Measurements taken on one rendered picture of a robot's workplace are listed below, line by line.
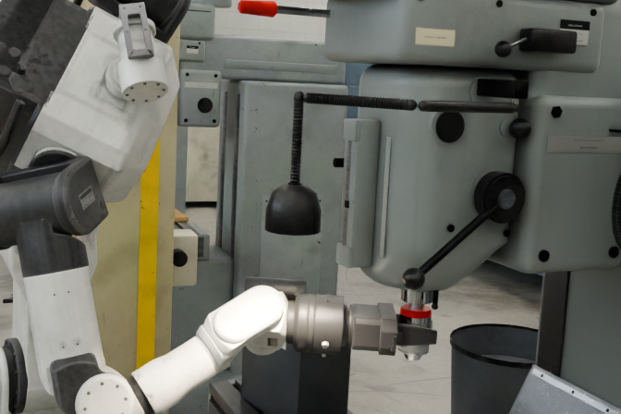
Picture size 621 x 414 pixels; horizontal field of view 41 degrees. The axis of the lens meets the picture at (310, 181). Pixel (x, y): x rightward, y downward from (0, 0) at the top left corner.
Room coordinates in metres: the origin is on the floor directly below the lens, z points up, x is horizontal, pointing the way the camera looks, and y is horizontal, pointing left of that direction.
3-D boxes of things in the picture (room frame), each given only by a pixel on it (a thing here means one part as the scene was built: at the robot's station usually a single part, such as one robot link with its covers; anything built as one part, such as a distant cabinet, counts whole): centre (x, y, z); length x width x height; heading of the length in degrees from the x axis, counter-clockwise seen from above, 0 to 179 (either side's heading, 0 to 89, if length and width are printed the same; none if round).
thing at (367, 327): (1.23, -0.08, 1.23); 0.13 x 0.12 x 0.10; 179
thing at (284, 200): (1.07, 0.02, 1.44); 0.07 x 0.07 x 0.06
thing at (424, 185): (1.23, -0.17, 1.47); 0.21 x 0.19 x 0.32; 24
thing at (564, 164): (1.31, -0.35, 1.47); 0.24 x 0.19 x 0.26; 24
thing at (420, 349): (1.23, -0.17, 1.23); 0.05 x 0.05 x 0.06
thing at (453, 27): (1.25, -0.21, 1.68); 0.34 x 0.24 x 0.10; 114
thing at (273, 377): (1.64, 0.01, 1.03); 0.22 x 0.12 x 0.20; 34
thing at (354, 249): (1.19, -0.07, 1.45); 0.04 x 0.04 x 0.21; 24
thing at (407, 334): (1.20, -0.17, 1.23); 0.06 x 0.02 x 0.03; 89
